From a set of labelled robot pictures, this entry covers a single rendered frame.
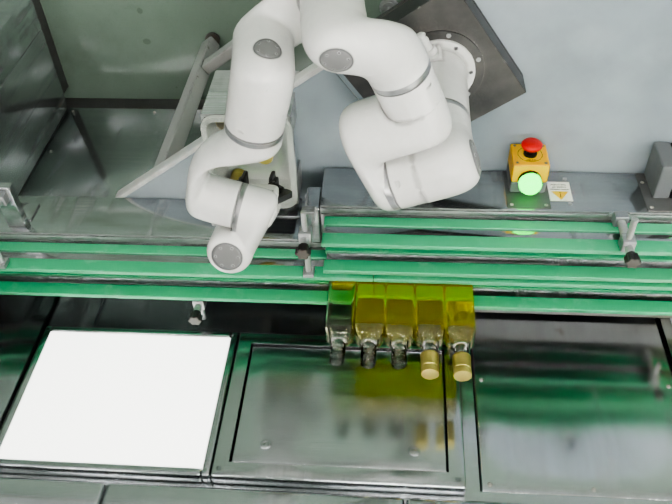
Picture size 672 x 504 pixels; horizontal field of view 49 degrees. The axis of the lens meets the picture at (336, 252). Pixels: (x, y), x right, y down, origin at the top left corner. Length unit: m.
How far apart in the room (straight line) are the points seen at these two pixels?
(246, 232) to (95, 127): 1.26
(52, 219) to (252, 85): 0.86
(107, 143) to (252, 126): 1.30
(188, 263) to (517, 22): 0.79
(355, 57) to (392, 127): 0.15
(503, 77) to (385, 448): 0.71
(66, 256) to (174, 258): 0.23
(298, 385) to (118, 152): 0.99
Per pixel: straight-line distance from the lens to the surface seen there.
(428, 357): 1.40
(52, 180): 2.20
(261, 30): 1.02
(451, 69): 1.29
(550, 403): 1.60
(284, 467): 1.44
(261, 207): 1.15
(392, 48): 0.93
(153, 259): 1.60
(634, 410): 1.63
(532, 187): 1.49
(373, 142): 1.05
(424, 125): 1.03
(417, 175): 1.11
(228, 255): 1.19
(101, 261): 1.62
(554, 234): 1.49
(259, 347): 1.61
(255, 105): 0.99
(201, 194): 1.16
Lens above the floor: 1.98
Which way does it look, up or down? 45 degrees down
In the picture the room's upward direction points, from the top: 174 degrees counter-clockwise
